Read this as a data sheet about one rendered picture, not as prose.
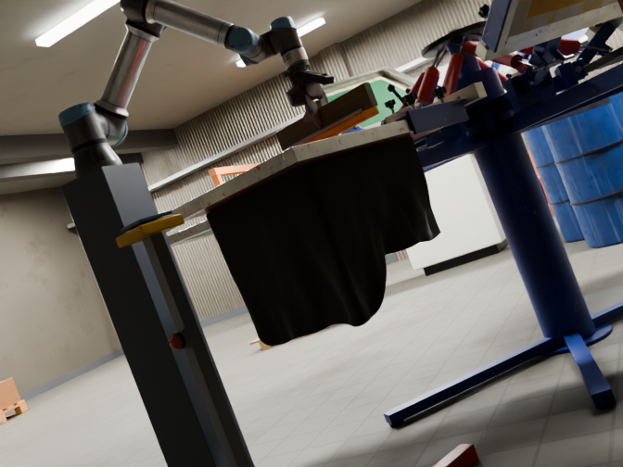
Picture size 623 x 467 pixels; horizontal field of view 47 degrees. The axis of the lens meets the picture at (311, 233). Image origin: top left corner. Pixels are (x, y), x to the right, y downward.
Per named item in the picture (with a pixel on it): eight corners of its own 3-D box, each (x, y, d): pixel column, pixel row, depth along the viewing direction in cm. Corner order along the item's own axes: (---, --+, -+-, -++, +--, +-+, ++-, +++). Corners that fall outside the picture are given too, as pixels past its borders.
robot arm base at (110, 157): (66, 184, 223) (55, 155, 223) (99, 181, 236) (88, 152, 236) (100, 167, 216) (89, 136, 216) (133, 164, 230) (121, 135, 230)
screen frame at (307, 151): (298, 161, 166) (291, 146, 166) (166, 227, 207) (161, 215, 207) (465, 117, 223) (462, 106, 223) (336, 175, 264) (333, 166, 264)
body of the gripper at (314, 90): (308, 106, 229) (295, 71, 229) (326, 95, 223) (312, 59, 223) (292, 109, 224) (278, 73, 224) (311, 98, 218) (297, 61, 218)
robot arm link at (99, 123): (62, 152, 222) (47, 111, 222) (85, 153, 235) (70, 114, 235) (95, 137, 219) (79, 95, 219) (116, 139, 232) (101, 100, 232)
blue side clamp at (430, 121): (416, 133, 200) (408, 110, 200) (403, 140, 204) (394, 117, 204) (469, 119, 222) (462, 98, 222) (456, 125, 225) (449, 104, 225)
